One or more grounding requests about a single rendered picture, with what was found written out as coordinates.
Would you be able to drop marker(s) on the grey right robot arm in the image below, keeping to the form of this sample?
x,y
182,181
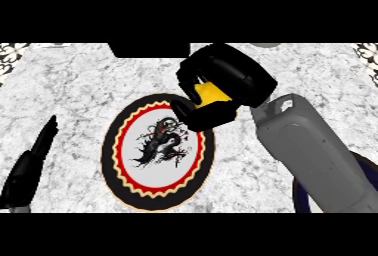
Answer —
x,y
311,156

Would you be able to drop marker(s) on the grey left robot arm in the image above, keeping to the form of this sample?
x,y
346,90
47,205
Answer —
x,y
20,209

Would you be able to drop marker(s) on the grey round object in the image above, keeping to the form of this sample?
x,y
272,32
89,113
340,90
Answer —
x,y
267,44

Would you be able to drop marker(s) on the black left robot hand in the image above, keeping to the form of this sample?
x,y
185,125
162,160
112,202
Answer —
x,y
27,166

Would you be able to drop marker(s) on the black red dragon plate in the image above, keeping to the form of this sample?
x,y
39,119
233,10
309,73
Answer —
x,y
157,151

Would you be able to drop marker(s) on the yellow lemon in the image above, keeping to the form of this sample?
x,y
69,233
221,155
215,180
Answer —
x,y
212,94

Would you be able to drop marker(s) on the black box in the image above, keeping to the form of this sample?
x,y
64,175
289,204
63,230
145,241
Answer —
x,y
148,50

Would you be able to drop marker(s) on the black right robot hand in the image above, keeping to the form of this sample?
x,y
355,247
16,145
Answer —
x,y
237,71

